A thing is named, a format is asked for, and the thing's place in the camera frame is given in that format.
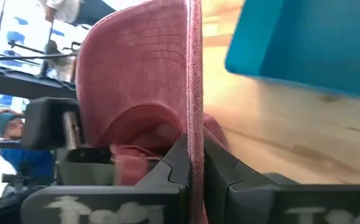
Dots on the blue plastic bin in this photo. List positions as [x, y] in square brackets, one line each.
[307, 40]

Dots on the person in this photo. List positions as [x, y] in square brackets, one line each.
[27, 161]
[67, 11]

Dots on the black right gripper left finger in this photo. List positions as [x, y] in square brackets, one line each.
[105, 205]

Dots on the faded red cap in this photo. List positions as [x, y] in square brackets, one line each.
[136, 62]

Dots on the black aluminium table frame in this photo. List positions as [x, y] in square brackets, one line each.
[11, 81]

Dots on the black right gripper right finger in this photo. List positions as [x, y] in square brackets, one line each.
[248, 199]

